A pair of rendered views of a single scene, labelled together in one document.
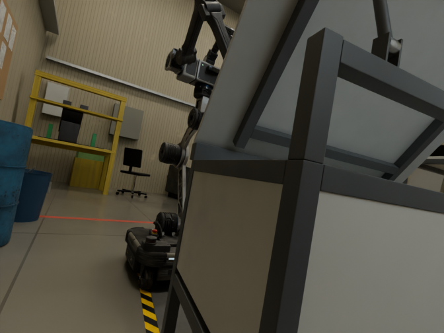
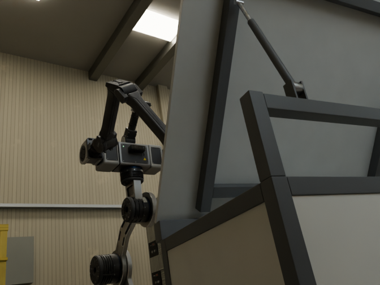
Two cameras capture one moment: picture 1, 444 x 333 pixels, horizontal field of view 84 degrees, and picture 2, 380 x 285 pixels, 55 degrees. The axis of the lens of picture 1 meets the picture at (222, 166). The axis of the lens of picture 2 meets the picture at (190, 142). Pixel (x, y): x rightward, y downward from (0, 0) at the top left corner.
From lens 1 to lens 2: 37 cm
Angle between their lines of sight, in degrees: 22
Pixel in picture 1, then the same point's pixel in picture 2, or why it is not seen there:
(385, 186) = (338, 181)
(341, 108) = (287, 143)
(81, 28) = not seen: outside the picture
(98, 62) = not seen: outside the picture
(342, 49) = (265, 99)
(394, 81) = (309, 108)
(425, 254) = not seen: outside the picture
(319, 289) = (325, 272)
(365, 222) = (336, 212)
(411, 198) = (363, 186)
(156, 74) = (40, 180)
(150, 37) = (24, 137)
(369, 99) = (308, 127)
